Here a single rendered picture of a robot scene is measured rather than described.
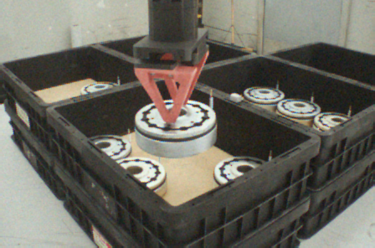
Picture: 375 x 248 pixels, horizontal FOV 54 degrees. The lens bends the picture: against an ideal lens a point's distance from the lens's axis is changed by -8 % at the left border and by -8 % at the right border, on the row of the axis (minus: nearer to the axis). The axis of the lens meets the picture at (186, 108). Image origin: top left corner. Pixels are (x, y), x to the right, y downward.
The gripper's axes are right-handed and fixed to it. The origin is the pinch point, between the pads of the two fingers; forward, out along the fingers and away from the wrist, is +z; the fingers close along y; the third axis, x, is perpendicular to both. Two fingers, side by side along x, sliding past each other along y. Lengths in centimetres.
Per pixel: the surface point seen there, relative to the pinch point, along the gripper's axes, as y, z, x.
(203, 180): -11.4, 18.3, 1.4
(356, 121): -20.7, 9.0, 26.9
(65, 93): -44, 19, -44
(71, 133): -4.3, 8.1, -18.5
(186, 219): 10.0, 8.9, 3.8
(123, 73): -46, 13, -27
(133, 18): -375, 66, -156
